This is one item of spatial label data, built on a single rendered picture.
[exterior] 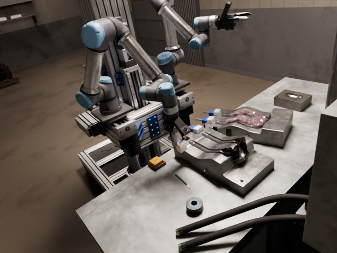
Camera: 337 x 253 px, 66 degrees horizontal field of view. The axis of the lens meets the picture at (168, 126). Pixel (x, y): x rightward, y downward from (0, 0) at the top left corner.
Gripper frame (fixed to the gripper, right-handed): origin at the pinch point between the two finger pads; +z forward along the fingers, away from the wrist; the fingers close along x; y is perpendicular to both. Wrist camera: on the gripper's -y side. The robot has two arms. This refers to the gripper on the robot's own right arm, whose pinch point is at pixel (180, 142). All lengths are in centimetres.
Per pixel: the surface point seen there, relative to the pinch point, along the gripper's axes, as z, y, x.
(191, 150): 6.1, -3.9, -3.5
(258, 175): 8.7, -40.7, -12.3
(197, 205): 8.1, -31.0, 19.5
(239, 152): 6.4, -25.5, -18.2
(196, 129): 4.5, 5.5, -17.9
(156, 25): 60, 423, -301
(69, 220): 95, 99, 69
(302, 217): 1, -68, 1
